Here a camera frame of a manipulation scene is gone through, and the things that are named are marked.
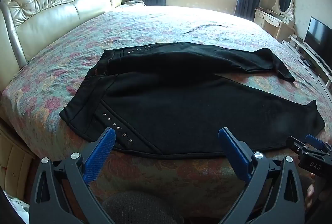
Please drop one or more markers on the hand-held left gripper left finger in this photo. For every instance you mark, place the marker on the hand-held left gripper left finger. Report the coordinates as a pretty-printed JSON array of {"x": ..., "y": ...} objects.
[{"x": 101, "y": 150}]

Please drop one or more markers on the cream dressing table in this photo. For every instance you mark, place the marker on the cream dressing table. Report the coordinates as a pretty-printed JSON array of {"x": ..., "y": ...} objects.
[{"x": 269, "y": 22}]

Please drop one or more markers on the bed with floral bedspread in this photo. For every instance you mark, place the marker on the bed with floral bedspread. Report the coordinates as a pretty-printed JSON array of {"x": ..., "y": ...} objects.
[{"x": 155, "y": 24}]

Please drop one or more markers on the black flat television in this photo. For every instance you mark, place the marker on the black flat television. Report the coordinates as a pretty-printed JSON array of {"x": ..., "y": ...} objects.
[{"x": 317, "y": 38}]

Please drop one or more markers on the person's right hand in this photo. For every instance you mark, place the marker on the person's right hand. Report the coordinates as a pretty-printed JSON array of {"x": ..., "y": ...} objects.
[{"x": 310, "y": 191}]

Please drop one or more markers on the cream bedside cabinet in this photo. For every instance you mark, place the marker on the cream bedside cabinet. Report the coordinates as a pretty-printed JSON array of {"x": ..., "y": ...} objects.
[{"x": 13, "y": 159}]

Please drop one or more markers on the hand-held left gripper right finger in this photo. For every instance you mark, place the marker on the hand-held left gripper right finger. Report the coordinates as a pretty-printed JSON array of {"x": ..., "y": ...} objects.
[{"x": 233, "y": 151}]

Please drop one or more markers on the cream tufted leather headboard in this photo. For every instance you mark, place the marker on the cream tufted leather headboard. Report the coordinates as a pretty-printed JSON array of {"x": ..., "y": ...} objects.
[{"x": 51, "y": 13}]

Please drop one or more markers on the black studded pants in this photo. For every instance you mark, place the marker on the black studded pants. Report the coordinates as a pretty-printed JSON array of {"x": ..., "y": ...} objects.
[{"x": 168, "y": 99}]

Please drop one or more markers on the person's grey trouser leg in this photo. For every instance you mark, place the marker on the person's grey trouser leg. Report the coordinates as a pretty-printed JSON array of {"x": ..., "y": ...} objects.
[{"x": 140, "y": 208}]

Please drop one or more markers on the white oval vanity mirror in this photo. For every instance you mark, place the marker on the white oval vanity mirror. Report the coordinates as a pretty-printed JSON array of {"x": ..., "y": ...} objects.
[{"x": 284, "y": 0}]

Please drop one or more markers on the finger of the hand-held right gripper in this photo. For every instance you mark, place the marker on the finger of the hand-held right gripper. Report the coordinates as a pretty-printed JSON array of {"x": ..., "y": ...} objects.
[
  {"x": 315, "y": 141},
  {"x": 295, "y": 144}
]

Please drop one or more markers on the white television stand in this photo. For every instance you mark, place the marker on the white television stand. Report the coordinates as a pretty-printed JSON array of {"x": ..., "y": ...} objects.
[{"x": 308, "y": 57}]

